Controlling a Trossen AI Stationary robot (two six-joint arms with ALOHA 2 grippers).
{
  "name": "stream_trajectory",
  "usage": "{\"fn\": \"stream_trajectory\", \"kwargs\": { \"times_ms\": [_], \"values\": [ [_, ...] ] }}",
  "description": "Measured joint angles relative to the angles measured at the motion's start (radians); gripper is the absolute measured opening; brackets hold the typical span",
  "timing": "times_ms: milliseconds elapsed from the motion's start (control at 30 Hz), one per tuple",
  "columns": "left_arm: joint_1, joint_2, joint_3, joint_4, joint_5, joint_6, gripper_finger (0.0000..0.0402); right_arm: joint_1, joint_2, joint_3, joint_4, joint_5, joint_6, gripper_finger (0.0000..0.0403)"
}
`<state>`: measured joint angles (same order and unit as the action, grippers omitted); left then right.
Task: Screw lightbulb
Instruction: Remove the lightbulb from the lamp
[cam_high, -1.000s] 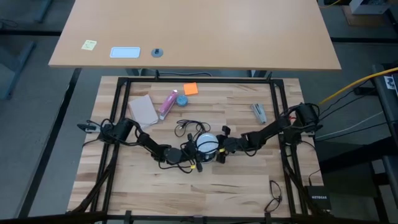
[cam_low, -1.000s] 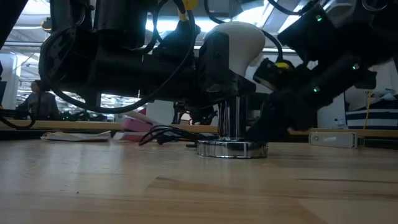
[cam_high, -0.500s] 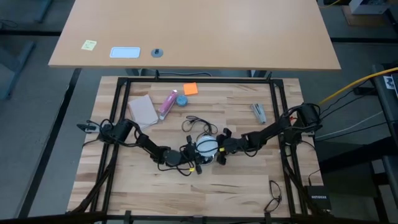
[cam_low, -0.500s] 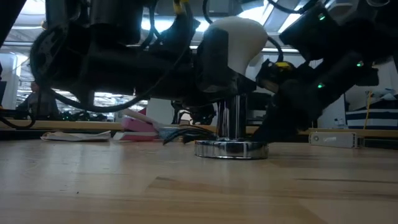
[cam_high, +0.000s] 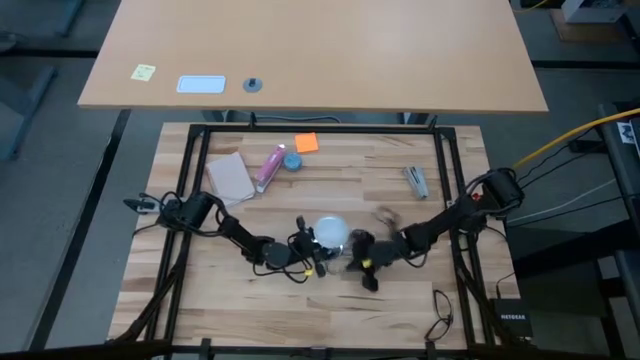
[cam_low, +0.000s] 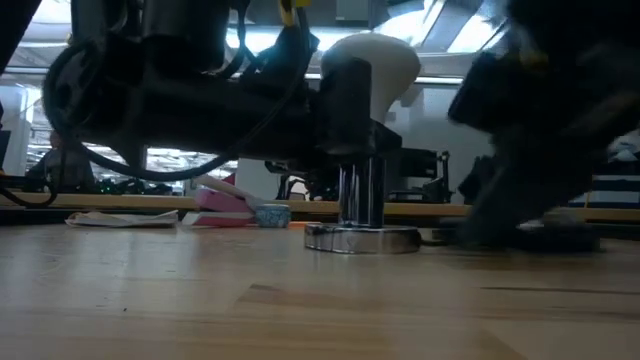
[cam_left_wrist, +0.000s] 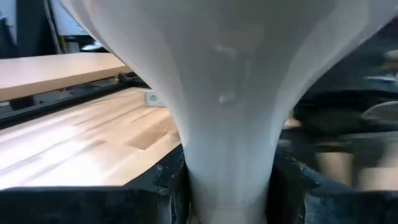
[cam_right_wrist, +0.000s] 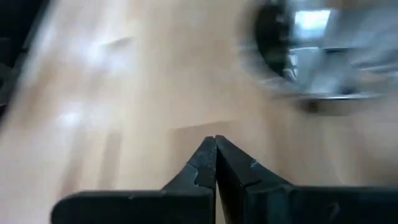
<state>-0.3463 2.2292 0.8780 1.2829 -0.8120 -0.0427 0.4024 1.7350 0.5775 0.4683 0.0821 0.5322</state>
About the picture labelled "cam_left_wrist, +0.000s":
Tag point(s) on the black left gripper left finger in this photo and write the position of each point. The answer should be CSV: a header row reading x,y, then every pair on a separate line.
x,y
93,205

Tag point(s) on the brown wooden desk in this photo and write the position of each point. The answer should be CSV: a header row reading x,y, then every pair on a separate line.
x,y
46,71

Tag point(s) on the grey metal hinge piece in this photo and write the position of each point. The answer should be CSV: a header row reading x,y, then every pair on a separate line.
x,y
153,99

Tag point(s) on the black table frame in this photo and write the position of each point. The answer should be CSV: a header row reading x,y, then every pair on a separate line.
x,y
62,99

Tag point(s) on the dark leaning panel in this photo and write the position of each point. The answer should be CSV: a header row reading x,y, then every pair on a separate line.
x,y
34,28

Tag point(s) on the white reflector lightbulb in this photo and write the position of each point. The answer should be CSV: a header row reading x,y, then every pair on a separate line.
x,y
230,93

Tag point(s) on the white board panel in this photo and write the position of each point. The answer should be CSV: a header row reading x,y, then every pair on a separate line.
x,y
66,21

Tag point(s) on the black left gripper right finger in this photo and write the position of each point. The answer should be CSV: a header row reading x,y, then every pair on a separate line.
x,y
342,207

